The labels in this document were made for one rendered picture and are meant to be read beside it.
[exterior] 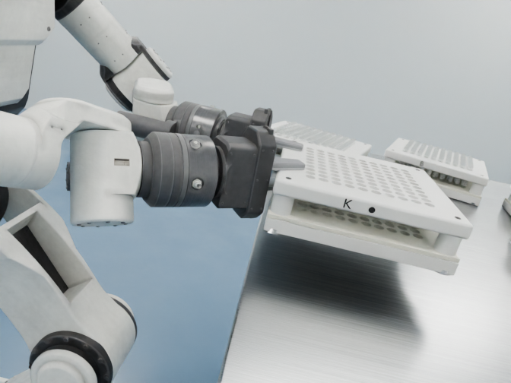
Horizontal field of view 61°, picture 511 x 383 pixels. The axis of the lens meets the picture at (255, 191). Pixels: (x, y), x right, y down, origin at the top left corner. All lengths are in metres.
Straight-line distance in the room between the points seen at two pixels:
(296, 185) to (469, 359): 0.27
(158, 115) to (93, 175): 0.27
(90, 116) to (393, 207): 0.36
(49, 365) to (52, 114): 0.48
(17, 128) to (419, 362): 0.44
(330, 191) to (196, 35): 3.98
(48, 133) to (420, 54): 4.54
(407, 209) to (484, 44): 4.59
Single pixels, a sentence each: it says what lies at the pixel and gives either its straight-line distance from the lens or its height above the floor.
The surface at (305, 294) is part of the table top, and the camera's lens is 0.54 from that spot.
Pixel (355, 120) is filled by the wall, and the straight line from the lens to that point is 4.71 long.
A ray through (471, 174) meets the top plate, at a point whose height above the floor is 0.95.
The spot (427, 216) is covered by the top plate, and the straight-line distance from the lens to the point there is 0.56.
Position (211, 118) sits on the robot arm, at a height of 1.01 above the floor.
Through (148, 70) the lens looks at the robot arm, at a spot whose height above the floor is 1.03.
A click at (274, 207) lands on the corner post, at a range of 0.55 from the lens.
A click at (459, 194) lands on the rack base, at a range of 1.16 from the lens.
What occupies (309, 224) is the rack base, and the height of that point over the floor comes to 0.95.
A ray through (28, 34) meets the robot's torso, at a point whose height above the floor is 1.08.
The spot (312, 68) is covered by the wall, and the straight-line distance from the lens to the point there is 4.53.
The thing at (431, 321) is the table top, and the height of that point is 0.88.
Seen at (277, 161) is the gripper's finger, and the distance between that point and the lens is 0.58.
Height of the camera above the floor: 1.15
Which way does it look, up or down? 20 degrees down
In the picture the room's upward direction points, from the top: 12 degrees clockwise
